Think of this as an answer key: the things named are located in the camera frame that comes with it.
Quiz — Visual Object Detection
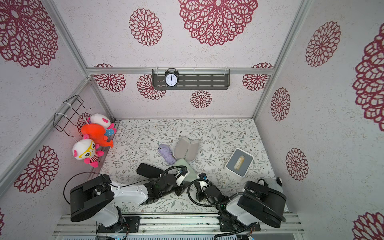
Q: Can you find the mint umbrella case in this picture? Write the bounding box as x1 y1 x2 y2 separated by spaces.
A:
175 159 199 184

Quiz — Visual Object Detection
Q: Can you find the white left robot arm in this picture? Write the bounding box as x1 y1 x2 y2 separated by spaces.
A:
70 166 189 233

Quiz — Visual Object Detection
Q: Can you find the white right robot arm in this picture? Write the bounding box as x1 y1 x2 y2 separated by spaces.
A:
187 173 287 232

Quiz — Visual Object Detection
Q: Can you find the beige roll in tray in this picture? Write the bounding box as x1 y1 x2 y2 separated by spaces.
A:
234 155 245 171

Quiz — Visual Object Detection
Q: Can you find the white rimmed grey tray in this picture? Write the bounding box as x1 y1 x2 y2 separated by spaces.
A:
224 148 255 179

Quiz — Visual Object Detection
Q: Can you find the grey husky plush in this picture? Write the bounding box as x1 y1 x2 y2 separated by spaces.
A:
257 177 283 193

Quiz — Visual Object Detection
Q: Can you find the white pink plush doll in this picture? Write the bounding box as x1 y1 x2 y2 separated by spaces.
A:
87 114 117 137

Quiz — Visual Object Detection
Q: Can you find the white plush with yellow glasses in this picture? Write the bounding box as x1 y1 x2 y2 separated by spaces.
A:
72 139 105 168

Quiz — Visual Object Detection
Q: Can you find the orange plush whale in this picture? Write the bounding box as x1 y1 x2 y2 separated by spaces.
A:
81 124 114 148

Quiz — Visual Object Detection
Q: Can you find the black alarm clock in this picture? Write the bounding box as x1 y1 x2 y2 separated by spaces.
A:
165 68 179 87

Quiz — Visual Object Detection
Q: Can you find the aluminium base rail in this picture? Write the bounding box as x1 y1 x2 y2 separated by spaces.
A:
52 212 305 240

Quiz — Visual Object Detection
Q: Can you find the grey wall shelf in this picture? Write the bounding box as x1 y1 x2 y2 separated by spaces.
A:
152 69 231 91

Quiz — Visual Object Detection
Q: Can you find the black wire wall rack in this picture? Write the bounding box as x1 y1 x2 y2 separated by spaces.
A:
53 95 92 137

